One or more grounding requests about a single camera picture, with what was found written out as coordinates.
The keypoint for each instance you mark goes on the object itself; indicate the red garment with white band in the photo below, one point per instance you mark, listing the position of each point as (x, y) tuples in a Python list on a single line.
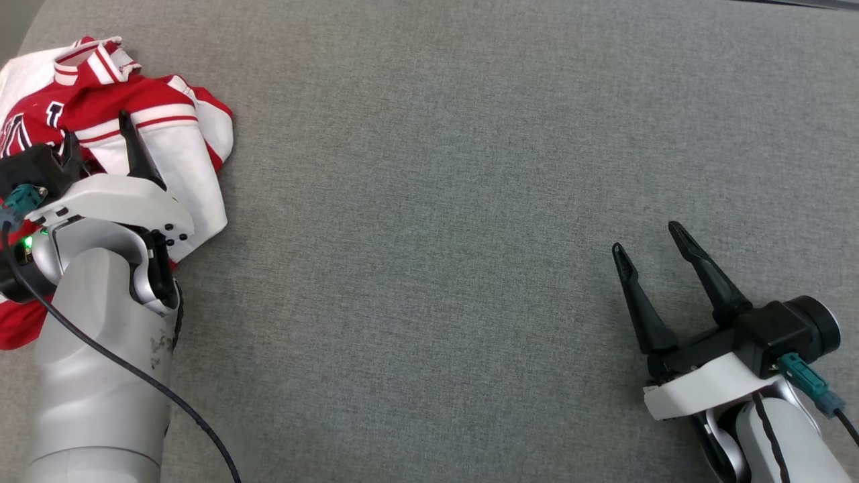
[(17, 325)]

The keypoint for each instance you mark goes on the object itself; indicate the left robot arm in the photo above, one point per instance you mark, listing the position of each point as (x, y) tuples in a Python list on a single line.
[(94, 376)]

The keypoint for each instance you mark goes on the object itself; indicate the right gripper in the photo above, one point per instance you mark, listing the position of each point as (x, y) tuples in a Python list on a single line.
[(704, 389)]

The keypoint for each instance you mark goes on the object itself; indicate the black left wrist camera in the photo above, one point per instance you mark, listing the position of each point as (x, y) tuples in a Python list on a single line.
[(33, 171)]

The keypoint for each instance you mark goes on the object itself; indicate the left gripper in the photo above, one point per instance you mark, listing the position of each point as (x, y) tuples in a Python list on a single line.
[(121, 198)]

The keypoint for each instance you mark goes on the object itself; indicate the red jersey with black numerals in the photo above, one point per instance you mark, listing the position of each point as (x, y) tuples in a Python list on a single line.
[(87, 100)]

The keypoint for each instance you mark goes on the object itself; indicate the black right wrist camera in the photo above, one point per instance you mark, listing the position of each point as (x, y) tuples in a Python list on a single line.
[(785, 332)]

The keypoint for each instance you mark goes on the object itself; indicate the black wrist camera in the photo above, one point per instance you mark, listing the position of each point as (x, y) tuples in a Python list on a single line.
[(785, 332), (33, 171)]

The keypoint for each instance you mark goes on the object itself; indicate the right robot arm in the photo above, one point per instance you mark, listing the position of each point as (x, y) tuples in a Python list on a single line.
[(792, 449)]

